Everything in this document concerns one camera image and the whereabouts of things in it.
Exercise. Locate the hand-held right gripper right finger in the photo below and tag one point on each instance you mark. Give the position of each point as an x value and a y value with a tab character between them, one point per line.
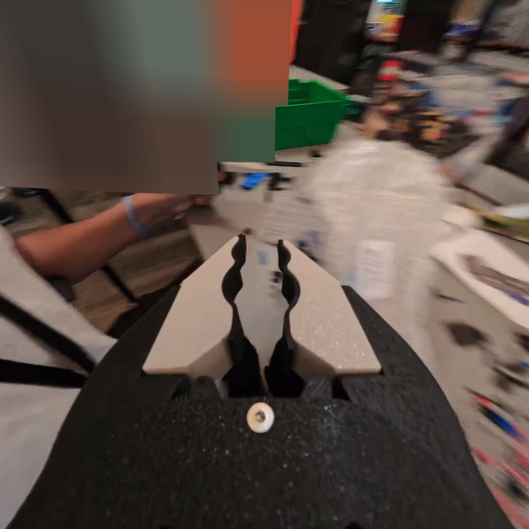
330	326

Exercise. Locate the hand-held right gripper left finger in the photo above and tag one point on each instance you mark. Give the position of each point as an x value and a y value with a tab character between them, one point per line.
194	322

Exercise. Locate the lego instruction booklet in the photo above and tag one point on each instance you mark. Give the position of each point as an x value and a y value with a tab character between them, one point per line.
487	272

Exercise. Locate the green plastic bin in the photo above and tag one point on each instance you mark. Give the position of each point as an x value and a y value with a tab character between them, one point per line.
306	120

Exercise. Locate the blue wristband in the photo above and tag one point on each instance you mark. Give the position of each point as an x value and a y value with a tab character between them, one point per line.
134	215

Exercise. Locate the blue lego part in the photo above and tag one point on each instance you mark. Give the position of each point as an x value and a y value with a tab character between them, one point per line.
253	181

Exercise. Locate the another person's forearm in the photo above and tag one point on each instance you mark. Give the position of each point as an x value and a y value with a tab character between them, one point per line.
82	244

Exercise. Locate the large clear plastic bag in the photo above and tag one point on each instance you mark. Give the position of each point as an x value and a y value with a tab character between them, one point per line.
372	194

